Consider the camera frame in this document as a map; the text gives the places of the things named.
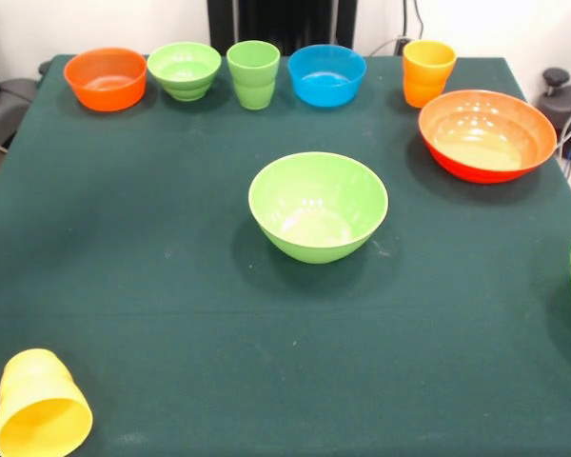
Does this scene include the yellow plastic cup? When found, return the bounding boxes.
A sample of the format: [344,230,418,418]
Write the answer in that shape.
[403,40,458,109]
[0,348,94,457]

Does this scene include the small orange plastic bowl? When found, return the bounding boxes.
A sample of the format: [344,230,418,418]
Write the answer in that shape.
[63,47,149,112]

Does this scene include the small green plastic bowl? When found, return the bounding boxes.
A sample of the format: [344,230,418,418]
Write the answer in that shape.
[147,41,223,102]

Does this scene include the green plastic cup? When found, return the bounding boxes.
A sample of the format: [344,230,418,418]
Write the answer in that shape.
[226,40,282,111]

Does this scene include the dark green table cloth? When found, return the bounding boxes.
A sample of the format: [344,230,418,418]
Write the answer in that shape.
[0,54,571,457]

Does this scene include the blue plastic bowl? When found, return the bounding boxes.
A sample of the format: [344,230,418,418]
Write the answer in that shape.
[286,44,367,108]

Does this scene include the large orange plastic bowl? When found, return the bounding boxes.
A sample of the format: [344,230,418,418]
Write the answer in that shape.
[418,89,559,185]

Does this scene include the black knobbed equipment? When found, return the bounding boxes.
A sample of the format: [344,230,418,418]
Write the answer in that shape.
[537,68,571,161]

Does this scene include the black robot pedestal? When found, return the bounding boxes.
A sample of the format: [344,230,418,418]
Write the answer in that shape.
[207,0,358,57]

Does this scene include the thin black cable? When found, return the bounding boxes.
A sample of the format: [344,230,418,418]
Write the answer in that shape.
[411,0,427,43]

